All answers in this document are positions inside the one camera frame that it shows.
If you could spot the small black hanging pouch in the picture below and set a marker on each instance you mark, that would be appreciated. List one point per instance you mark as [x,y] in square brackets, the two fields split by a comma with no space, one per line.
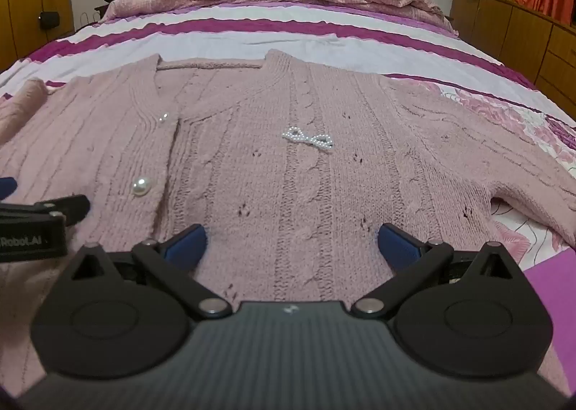
[49,20]

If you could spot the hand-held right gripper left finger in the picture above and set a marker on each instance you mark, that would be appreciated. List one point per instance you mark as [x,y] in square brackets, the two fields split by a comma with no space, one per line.
[188,241]

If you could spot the wooden low cabinet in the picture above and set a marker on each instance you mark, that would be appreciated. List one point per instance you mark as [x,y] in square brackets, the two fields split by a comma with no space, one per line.
[508,31]

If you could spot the purple mat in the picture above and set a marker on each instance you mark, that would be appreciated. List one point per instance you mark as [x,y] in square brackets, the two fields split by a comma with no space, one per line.
[555,302]

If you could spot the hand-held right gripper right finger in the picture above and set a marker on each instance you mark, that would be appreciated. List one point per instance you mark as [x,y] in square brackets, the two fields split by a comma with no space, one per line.
[398,246]

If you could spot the pink knit cardigan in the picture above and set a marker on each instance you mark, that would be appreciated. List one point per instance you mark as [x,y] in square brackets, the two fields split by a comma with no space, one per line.
[288,158]

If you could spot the striped floral bed sheet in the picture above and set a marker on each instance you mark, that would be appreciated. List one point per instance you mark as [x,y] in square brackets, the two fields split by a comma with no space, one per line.
[270,45]

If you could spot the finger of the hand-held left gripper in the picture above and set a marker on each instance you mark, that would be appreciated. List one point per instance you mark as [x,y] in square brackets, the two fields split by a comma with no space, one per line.
[6,187]
[67,206]

